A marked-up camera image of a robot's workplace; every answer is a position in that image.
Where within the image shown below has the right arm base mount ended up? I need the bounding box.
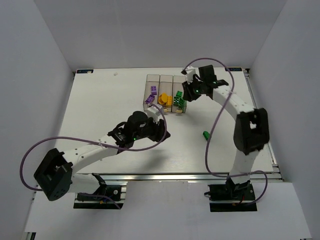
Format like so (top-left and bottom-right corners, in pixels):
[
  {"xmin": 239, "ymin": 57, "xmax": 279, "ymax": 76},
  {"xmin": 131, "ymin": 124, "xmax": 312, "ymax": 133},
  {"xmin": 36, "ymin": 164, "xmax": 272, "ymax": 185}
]
[{"xmin": 204, "ymin": 178, "xmax": 258, "ymax": 213}]

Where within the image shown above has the purple long lego brick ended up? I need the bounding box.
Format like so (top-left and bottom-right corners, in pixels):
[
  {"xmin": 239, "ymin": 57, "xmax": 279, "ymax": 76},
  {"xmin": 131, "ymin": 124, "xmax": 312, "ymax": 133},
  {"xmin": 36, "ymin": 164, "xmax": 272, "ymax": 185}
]
[{"xmin": 144, "ymin": 94, "xmax": 156, "ymax": 105}]

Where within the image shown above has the blue corner label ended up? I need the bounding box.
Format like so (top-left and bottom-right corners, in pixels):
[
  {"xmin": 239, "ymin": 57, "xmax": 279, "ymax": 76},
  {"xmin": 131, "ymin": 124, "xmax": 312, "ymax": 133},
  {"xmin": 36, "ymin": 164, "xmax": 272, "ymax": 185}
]
[
  {"xmin": 225, "ymin": 67, "xmax": 243, "ymax": 72},
  {"xmin": 76, "ymin": 69, "xmax": 94, "ymax": 74}
]

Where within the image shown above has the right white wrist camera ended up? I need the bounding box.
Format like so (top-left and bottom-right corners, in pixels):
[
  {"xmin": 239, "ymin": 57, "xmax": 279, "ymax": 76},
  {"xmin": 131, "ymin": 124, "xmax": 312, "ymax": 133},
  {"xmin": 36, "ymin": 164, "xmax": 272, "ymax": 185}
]
[{"xmin": 181, "ymin": 66, "xmax": 196, "ymax": 84}]

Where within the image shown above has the green curved lego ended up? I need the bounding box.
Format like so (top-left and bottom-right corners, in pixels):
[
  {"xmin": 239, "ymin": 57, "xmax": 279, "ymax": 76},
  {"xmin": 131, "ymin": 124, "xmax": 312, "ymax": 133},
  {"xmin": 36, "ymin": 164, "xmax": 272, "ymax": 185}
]
[{"xmin": 202, "ymin": 131, "xmax": 211, "ymax": 141}]

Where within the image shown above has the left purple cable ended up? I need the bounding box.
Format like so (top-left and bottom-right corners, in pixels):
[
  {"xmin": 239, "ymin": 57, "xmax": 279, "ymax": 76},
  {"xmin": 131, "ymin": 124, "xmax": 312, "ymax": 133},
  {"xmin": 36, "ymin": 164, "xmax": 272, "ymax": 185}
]
[{"xmin": 19, "ymin": 103, "xmax": 168, "ymax": 209}]

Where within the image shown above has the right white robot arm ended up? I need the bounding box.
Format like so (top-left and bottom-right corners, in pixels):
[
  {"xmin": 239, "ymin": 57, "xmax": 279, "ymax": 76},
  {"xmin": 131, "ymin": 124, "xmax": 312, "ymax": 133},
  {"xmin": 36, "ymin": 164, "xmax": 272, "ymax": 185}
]
[{"xmin": 181, "ymin": 65, "xmax": 270, "ymax": 189}]

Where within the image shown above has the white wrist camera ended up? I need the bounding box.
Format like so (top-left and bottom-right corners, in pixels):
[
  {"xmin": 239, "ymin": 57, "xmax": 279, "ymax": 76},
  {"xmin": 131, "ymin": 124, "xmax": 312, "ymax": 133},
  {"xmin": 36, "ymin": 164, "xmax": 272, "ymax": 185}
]
[
  {"xmin": 181, "ymin": 66, "xmax": 196, "ymax": 84},
  {"xmin": 146, "ymin": 104, "xmax": 163, "ymax": 123}
]

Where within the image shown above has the purple small lego brick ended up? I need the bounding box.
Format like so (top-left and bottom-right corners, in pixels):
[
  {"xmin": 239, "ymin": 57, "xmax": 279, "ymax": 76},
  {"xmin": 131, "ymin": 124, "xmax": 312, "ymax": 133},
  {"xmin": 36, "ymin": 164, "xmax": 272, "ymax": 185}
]
[{"xmin": 150, "ymin": 85, "xmax": 158, "ymax": 96}]

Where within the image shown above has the right blue corner label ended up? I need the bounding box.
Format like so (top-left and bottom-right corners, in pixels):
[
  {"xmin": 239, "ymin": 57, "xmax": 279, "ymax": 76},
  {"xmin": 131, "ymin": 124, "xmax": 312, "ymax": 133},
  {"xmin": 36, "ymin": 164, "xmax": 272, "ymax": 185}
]
[{"xmin": 225, "ymin": 67, "xmax": 243, "ymax": 72}]

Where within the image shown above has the green lego two-by-two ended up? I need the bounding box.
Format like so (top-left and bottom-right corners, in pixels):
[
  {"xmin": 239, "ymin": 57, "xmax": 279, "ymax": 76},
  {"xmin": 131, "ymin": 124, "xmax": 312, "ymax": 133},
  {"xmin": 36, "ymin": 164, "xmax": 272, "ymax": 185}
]
[{"xmin": 173, "ymin": 96, "xmax": 182, "ymax": 106}]

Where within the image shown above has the orange curved lego brick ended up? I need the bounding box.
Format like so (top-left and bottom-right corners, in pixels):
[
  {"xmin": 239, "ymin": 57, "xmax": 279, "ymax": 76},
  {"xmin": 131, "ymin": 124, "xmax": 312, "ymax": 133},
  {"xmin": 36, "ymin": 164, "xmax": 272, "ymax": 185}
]
[{"xmin": 158, "ymin": 92, "xmax": 168, "ymax": 105}]

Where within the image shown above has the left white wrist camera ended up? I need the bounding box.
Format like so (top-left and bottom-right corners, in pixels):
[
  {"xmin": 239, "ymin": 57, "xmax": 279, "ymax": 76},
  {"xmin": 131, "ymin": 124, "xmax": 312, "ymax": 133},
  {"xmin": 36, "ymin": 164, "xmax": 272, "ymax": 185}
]
[{"xmin": 146, "ymin": 104, "xmax": 163, "ymax": 123}]

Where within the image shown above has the purple cable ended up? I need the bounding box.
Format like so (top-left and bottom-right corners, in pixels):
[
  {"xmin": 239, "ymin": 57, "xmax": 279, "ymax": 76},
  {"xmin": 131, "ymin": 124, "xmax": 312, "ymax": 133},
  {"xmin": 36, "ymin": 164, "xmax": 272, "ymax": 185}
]
[
  {"xmin": 181, "ymin": 57, "xmax": 269, "ymax": 206},
  {"xmin": 19, "ymin": 103, "xmax": 168, "ymax": 209}
]

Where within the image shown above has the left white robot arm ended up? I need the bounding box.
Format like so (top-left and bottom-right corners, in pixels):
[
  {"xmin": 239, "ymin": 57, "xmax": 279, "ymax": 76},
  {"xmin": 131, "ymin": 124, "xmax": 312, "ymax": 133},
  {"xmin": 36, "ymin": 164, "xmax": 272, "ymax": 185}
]
[{"xmin": 34, "ymin": 111, "xmax": 171, "ymax": 201}]

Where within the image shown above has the aluminium front rail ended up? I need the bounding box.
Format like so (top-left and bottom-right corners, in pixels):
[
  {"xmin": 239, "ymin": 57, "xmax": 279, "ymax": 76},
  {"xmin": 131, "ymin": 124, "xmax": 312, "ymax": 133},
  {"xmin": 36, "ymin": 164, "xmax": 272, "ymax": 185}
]
[{"xmin": 44, "ymin": 172, "xmax": 283, "ymax": 183}]

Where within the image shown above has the left blue corner label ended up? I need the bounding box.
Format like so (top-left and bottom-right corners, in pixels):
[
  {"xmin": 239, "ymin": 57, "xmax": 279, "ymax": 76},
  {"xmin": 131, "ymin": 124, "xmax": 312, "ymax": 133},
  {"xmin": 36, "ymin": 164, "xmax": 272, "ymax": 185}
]
[{"xmin": 76, "ymin": 69, "xmax": 94, "ymax": 74}]

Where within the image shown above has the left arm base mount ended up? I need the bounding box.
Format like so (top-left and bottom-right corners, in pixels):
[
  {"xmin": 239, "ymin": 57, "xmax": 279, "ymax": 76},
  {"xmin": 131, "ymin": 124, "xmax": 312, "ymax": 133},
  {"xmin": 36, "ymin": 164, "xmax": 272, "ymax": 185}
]
[{"xmin": 69, "ymin": 173, "xmax": 125, "ymax": 210}]

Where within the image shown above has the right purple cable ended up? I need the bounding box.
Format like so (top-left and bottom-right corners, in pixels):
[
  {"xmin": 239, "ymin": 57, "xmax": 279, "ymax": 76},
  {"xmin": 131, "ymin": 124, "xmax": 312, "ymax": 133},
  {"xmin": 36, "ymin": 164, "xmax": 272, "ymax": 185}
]
[{"xmin": 181, "ymin": 57, "xmax": 269, "ymax": 206}]

